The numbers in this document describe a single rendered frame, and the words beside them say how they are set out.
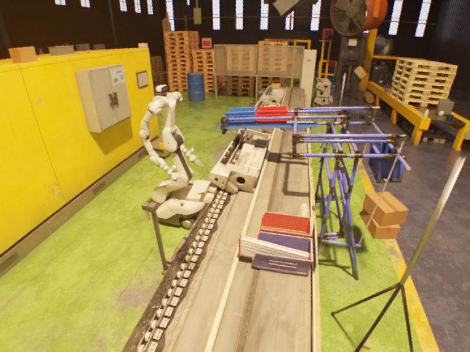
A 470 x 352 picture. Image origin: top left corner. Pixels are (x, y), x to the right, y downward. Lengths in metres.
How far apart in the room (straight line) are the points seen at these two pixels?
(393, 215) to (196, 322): 2.41
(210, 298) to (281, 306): 0.38
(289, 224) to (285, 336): 0.76
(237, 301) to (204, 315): 0.19
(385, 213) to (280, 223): 1.53
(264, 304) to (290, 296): 0.15
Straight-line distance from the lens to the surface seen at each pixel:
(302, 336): 1.42
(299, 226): 1.86
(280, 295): 1.53
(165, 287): 1.56
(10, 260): 3.38
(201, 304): 1.49
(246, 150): 2.60
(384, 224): 3.22
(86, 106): 3.71
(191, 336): 1.40
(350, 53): 8.72
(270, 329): 1.42
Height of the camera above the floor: 1.98
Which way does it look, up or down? 29 degrees down
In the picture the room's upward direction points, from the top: straight up
